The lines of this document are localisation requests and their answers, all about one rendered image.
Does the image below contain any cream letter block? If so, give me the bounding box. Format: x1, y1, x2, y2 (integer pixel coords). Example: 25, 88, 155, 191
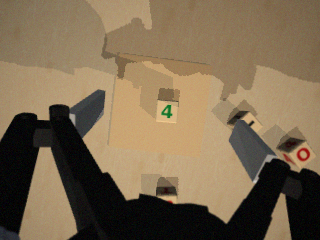
156, 186, 177, 204
277, 137, 316, 168
227, 111, 263, 132
155, 99, 179, 123

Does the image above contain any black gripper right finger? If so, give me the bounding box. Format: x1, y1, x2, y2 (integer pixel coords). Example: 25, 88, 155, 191
215, 119, 320, 240

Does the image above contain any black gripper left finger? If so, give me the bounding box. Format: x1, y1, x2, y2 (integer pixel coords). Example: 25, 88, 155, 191
0, 89, 157, 240

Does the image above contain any tan square mat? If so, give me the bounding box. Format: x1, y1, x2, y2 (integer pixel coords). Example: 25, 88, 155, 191
109, 53, 213, 158

